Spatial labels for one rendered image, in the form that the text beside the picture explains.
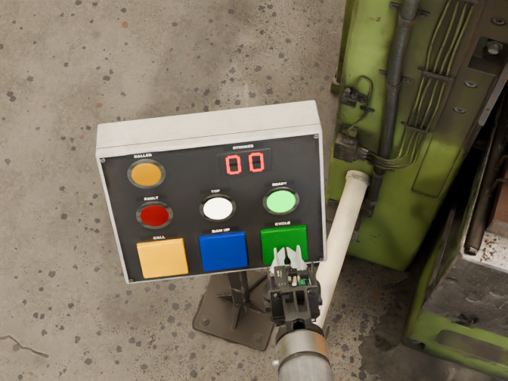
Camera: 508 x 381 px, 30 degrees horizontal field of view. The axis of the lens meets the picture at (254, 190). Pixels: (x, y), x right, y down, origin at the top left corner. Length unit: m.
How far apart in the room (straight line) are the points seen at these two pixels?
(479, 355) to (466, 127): 0.89
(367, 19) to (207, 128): 0.29
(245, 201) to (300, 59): 1.36
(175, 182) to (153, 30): 1.46
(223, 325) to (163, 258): 1.01
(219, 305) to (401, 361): 0.50
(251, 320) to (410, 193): 0.71
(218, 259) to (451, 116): 0.46
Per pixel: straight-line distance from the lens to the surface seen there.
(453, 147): 1.77
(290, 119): 1.44
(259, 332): 2.54
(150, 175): 1.44
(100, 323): 2.60
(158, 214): 1.49
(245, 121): 1.44
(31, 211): 2.72
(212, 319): 2.55
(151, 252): 1.55
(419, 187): 1.99
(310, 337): 1.35
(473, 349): 2.43
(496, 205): 1.65
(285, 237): 1.54
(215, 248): 1.54
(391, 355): 2.55
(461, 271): 1.75
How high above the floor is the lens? 2.51
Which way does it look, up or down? 71 degrees down
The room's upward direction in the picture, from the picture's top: 5 degrees counter-clockwise
